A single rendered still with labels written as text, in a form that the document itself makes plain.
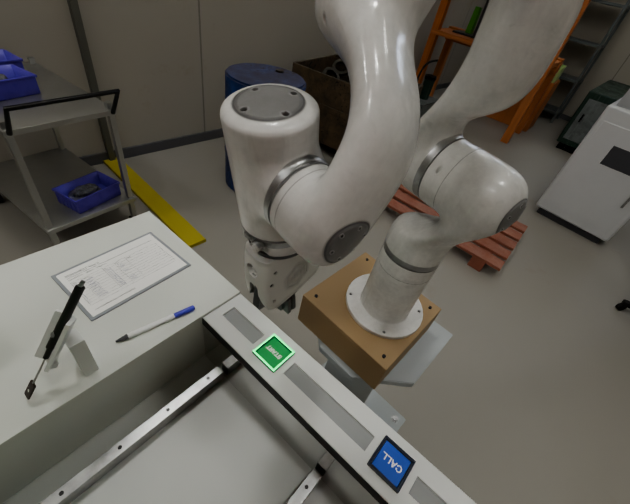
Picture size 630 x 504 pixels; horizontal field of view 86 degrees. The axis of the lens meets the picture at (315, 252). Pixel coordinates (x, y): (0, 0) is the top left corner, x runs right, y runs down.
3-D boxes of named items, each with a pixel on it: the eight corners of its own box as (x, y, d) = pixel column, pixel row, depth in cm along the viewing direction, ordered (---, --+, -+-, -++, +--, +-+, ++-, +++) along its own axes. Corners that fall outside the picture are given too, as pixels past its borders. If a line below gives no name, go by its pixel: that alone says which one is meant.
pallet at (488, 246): (356, 198, 290) (359, 187, 282) (405, 173, 341) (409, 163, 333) (490, 282, 238) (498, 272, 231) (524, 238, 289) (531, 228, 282)
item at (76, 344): (61, 395, 51) (26, 347, 42) (49, 377, 52) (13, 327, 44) (103, 369, 55) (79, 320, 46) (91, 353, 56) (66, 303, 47)
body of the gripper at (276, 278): (269, 270, 36) (275, 320, 45) (331, 220, 41) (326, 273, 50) (224, 234, 39) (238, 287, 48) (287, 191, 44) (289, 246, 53)
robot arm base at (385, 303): (384, 266, 92) (409, 213, 80) (437, 318, 82) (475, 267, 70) (330, 291, 82) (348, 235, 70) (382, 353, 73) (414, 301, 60)
